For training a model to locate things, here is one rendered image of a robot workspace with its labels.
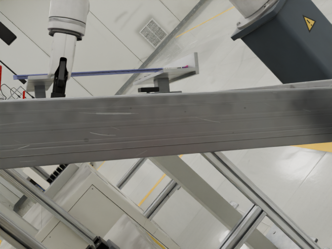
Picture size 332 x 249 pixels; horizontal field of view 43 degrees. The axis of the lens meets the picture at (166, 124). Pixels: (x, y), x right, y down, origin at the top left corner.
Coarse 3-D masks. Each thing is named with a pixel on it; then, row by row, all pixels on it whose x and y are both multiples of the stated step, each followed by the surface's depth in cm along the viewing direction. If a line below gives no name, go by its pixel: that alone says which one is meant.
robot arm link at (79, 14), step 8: (56, 0) 93; (64, 0) 92; (72, 0) 93; (80, 0) 94; (88, 0) 97; (56, 8) 93; (64, 8) 92; (72, 8) 93; (80, 8) 94; (56, 16) 93; (64, 16) 92; (72, 16) 93; (80, 16) 94
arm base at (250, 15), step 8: (232, 0) 121; (240, 0) 119; (248, 0) 118; (256, 0) 118; (264, 0) 117; (272, 0) 115; (240, 8) 121; (248, 8) 120; (256, 8) 119; (264, 8) 115; (248, 16) 122; (256, 16) 116; (240, 24) 124; (248, 24) 119
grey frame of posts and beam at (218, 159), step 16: (208, 160) 121; (224, 160) 120; (224, 176) 124; (240, 176) 122; (256, 192) 123; (272, 208) 126; (0, 224) 104; (16, 224) 108; (288, 224) 128; (16, 240) 106; (32, 240) 106; (304, 240) 130
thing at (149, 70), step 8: (72, 72) 118; (80, 72) 118; (88, 72) 119; (96, 72) 120; (104, 72) 121; (112, 72) 121; (120, 72) 122; (128, 72) 123; (136, 72) 124; (144, 72) 125; (152, 72) 127
